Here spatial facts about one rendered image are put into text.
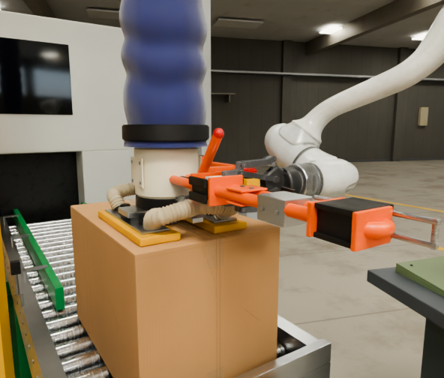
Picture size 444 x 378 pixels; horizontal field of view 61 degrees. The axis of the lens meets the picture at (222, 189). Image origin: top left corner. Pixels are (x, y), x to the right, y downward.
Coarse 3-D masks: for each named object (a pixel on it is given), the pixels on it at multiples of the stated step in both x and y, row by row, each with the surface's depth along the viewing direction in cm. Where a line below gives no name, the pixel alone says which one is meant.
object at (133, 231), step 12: (108, 216) 102; (120, 216) 100; (144, 216) 91; (120, 228) 92; (132, 228) 90; (168, 228) 88; (132, 240) 86; (144, 240) 82; (156, 240) 84; (168, 240) 85
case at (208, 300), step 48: (96, 240) 102; (192, 240) 87; (240, 240) 92; (96, 288) 107; (144, 288) 80; (192, 288) 86; (240, 288) 94; (96, 336) 112; (144, 336) 81; (192, 336) 88; (240, 336) 96
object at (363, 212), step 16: (320, 208) 51; (336, 208) 49; (352, 208) 48; (368, 208) 48; (384, 208) 49; (320, 224) 52; (336, 224) 50; (352, 224) 46; (336, 240) 50; (352, 240) 47; (368, 240) 48; (384, 240) 50
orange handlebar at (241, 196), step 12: (216, 168) 114; (228, 168) 116; (180, 180) 88; (216, 192) 75; (228, 192) 72; (240, 192) 68; (252, 192) 72; (264, 192) 70; (240, 204) 69; (252, 204) 66; (288, 204) 59; (288, 216) 58; (300, 216) 56; (372, 228) 46; (384, 228) 47
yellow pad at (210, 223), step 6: (204, 216) 100; (210, 216) 100; (204, 222) 96; (210, 222) 96; (216, 222) 95; (222, 222) 96; (228, 222) 96; (234, 222) 96; (240, 222) 96; (246, 222) 97; (204, 228) 96; (210, 228) 93; (216, 228) 92; (222, 228) 93; (228, 228) 94; (234, 228) 95; (240, 228) 96
